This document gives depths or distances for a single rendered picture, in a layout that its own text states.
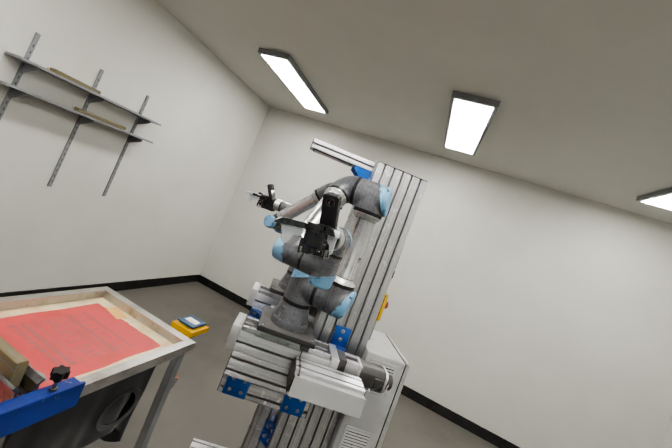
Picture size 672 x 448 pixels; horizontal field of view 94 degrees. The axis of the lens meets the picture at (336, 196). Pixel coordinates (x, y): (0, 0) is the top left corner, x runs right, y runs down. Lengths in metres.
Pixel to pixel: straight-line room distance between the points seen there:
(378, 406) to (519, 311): 3.08
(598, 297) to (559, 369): 0.91
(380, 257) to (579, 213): 3.49
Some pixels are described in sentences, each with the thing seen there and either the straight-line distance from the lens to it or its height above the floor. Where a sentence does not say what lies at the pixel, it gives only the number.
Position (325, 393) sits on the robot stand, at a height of 1.15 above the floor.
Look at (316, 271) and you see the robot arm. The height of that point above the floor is 1.54.
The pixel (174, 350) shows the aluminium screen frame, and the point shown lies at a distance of 1.54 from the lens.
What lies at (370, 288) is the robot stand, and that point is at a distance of 1.49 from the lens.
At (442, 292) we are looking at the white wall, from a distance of 4.35.
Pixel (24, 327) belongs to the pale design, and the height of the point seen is 0.96.
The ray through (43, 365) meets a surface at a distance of 1.44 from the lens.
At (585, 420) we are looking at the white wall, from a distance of 4.91.
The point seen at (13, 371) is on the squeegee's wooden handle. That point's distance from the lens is 1.26.
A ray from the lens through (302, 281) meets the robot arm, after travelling 1.26.
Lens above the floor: 1.72
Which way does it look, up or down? 4 degrees up
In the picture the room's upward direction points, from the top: 22 degrees clockwise
